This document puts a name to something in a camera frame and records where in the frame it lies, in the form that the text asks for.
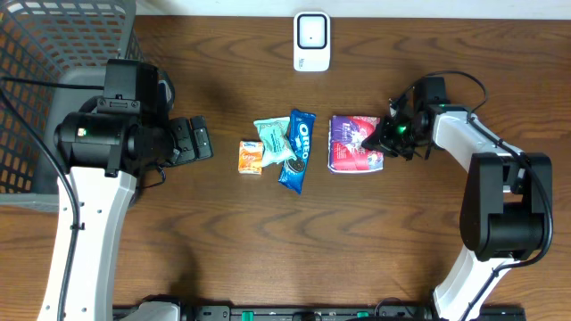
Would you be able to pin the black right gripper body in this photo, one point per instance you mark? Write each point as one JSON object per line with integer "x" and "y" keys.
{"x": 386, "y": 136}

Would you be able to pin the blue oreo cookie pack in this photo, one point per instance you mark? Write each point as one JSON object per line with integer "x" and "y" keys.
{"x": 300, "y": 138}

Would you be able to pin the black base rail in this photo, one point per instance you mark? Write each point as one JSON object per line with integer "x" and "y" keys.
{"x": 226, "y": 313}

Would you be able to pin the mint green wipes packet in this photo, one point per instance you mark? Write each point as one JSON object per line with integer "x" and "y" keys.
{"x": 272, "y": 133}

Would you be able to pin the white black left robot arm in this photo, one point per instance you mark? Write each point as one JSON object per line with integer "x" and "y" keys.
{"x": 101, "y": 152}

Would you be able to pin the orange snack packet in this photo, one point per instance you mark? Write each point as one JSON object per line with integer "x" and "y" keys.
{"x": 250, "y": 157}

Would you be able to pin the dark grey plastic mesh basket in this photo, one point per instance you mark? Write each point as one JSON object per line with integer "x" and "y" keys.
{"x": 53, "y": 57}

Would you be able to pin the white barcode scanner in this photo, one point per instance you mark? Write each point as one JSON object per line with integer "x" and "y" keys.
{"x": 312, "y": 41}

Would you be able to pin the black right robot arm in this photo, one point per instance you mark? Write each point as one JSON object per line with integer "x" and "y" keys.
{"x": 506, "y": 217}

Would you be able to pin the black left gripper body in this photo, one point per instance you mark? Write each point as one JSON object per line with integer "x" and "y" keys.
{"x": 184, "y": 140}

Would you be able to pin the red purple liner packet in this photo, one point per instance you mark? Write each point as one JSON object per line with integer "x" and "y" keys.
{"x": 346, "y": 155}

